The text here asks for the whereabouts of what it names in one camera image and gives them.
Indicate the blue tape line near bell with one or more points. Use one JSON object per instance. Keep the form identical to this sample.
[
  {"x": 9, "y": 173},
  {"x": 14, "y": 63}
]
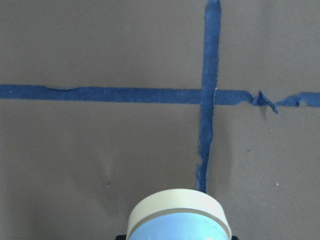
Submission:
[{"x": 205, "y": 97}]

